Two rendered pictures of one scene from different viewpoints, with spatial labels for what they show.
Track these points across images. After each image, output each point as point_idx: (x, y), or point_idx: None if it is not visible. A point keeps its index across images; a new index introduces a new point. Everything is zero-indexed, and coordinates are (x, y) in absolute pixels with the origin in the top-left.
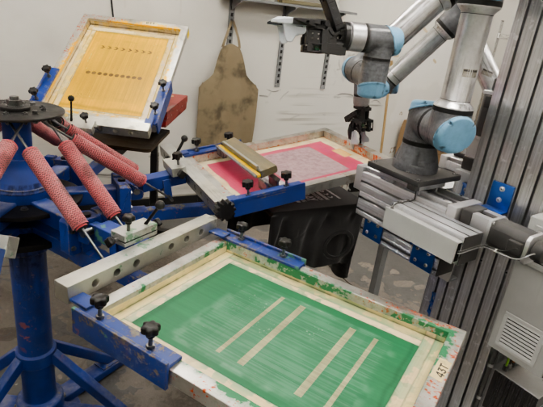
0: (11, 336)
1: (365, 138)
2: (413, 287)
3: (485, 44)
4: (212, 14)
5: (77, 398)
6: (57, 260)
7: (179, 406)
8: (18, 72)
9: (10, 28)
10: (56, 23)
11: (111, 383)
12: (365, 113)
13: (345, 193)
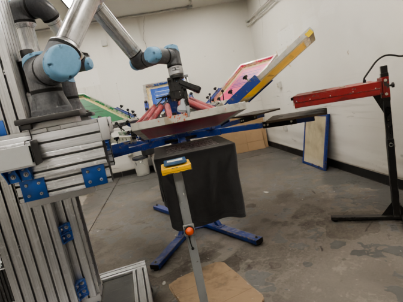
0: (249, 207)
1: (182, 107)
2: None
3: (20, 44)
4: None
5: (201, 226)
6: (327, 199)
7: (186, 251)
8: (369, 78)
9: (364, 50)
10: (384, 38)
11: (210, 232)
12: (171, 83)
13: (176, 154)
